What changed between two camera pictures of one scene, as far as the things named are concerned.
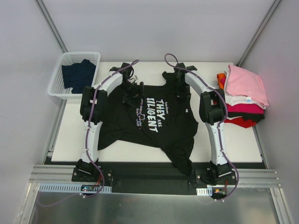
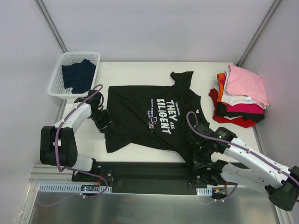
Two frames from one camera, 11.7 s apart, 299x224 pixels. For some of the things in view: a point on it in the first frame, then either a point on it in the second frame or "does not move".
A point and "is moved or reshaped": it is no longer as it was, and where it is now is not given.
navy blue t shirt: (78, 75) does not move
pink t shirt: (243, 82) does not move
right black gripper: (181, 89) -> (199, 166)
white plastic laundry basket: (56, 87) does not move
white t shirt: (233, 100) does not move
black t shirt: (158, 117) is moved or reshaped
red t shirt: (241, 122) does not move
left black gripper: (135, 91) -> (107, 124)
